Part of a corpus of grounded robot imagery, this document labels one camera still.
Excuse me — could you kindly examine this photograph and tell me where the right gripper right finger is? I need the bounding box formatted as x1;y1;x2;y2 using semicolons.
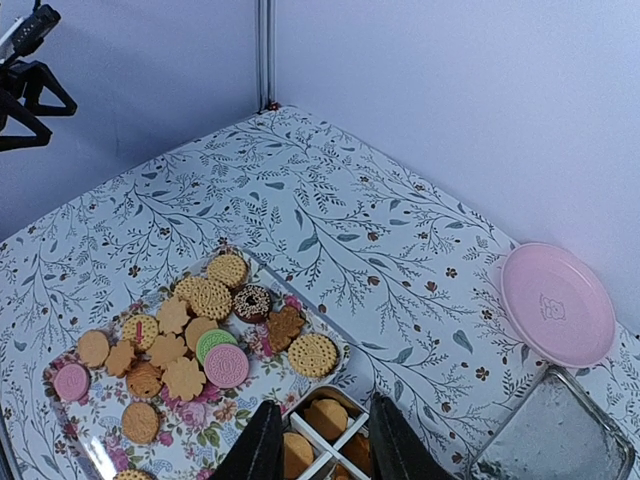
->
369;393;450;480

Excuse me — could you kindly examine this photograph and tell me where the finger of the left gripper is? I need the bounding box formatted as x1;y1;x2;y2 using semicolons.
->
1;97;52;151

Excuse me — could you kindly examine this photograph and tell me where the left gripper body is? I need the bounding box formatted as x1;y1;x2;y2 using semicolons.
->
1;62;25;129

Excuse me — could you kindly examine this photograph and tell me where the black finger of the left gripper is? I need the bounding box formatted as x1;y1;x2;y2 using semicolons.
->
19;60;79;117

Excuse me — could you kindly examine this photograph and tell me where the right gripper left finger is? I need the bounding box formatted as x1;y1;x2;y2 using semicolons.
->
209;400;284;480

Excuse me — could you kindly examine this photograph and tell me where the compartment tin box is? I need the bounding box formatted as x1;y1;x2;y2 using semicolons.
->
284;385;372;479

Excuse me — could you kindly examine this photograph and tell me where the floral cookie tray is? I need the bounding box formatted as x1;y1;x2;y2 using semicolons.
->
43;247;350;479

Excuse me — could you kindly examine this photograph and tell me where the pink sandwich cookie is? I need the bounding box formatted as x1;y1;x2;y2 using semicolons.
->
204;344;249;389

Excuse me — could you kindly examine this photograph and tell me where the round biscuit top right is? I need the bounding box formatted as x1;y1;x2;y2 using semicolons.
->
287;334;338;378

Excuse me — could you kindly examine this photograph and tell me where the green sandwich cookie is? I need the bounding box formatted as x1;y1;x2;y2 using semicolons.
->
196;329;238;364

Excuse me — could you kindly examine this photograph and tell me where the round cream sandwich cookie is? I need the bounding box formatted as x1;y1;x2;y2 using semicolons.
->
113;469;153;480

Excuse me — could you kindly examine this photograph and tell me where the chocolate sprinkle donut cookie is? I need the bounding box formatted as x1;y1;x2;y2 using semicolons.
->
233;284;272;324

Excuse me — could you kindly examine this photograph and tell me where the metal tin lid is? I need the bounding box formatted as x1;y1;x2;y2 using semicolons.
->
465;366;635;479

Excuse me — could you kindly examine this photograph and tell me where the floral tablecloth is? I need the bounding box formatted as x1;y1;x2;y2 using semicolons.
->
0;103;640;480

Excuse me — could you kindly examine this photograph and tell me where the pink round cookie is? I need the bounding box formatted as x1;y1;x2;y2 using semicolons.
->
53;363;90;402

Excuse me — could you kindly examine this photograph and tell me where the pink plate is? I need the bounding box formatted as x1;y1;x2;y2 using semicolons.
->
500;243;616;369

